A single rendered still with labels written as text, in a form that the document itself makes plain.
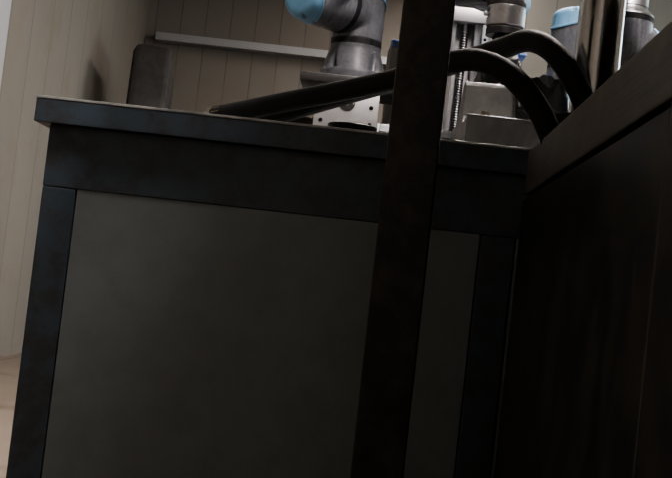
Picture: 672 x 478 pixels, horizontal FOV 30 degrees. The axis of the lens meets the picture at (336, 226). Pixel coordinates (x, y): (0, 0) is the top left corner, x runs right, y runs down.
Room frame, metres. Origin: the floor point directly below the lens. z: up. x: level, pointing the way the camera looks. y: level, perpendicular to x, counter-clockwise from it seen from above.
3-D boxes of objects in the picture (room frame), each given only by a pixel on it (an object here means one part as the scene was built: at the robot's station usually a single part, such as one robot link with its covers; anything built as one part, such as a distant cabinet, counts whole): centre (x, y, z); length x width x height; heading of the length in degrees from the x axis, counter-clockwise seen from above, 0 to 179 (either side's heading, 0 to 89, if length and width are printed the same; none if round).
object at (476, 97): (2.15, -0.32, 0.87); 0.50 x 0.26 x 0.14; 178
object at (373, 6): (2.82, 0.01, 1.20); 0.13 x 0.12 x 0.14; 138
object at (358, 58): (2.83, 0.00, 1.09); 0.15 x 0.15 x 0.10
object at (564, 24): (2.82, -0.50, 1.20); 0.13 x 0.12 x 0.14; 114
